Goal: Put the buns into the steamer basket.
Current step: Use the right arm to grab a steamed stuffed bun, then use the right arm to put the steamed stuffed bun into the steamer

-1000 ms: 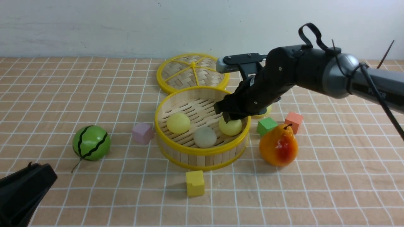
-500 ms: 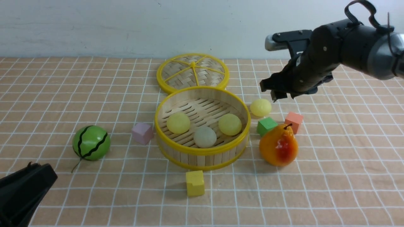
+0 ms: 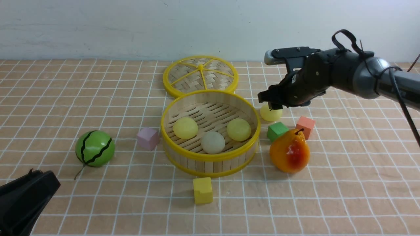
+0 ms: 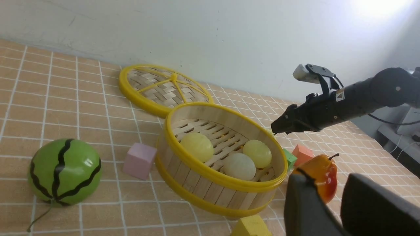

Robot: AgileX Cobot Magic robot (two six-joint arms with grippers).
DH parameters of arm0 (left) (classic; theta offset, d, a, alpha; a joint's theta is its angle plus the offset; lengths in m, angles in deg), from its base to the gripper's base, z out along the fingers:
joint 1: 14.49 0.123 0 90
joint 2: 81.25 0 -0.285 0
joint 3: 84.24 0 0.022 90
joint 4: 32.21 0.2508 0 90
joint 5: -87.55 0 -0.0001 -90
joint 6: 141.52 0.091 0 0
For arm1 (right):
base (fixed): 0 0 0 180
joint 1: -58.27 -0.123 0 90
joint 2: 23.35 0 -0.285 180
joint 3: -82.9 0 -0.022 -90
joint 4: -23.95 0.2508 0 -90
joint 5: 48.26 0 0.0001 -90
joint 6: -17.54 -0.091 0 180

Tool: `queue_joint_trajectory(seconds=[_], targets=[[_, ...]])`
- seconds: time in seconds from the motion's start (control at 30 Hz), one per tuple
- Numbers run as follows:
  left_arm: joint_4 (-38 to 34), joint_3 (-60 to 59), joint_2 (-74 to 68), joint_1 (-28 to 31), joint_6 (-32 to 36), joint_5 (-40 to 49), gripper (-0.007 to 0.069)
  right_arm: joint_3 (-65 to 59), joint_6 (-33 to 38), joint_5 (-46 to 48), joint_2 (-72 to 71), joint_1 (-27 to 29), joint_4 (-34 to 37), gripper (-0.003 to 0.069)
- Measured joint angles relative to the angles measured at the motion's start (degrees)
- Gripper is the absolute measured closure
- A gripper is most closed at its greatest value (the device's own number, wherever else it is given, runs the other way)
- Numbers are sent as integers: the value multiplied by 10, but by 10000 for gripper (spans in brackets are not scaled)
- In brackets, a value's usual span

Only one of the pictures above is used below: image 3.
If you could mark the yellow bun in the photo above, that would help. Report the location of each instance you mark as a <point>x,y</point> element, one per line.
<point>270,115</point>
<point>185,128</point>
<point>238,129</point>

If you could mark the bamboo steamer tray yellow rim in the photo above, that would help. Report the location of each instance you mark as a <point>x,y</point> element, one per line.
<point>212,110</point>

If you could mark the orange toy pear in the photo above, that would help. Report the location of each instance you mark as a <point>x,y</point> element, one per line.
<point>290,152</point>

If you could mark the lilac cube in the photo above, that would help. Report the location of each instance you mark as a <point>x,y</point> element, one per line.
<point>148,138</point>

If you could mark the checked beige tablecloth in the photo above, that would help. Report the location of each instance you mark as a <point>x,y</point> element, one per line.
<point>362,179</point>

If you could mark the salmon pink cube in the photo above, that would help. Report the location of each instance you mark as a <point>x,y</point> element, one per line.
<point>307,124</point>

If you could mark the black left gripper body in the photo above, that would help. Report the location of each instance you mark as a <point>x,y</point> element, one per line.
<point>23,200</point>

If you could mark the green toy watermelon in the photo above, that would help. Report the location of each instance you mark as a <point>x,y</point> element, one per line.
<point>95,148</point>

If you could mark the white bun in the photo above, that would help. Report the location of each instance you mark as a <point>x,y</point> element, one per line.
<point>212,142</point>

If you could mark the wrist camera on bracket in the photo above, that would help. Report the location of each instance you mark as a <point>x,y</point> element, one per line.
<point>293,58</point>

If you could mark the yellow cube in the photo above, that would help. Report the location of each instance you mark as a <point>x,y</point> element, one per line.
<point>203,192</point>

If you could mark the bamboo steamer lid yellow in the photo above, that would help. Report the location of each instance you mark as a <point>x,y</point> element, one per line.
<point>200,72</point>

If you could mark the green cube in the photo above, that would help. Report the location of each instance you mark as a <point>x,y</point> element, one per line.
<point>276,130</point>

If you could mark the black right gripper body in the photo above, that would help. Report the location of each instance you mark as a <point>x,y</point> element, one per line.
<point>320,72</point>

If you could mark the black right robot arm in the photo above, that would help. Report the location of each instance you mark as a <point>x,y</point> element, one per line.
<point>369,77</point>

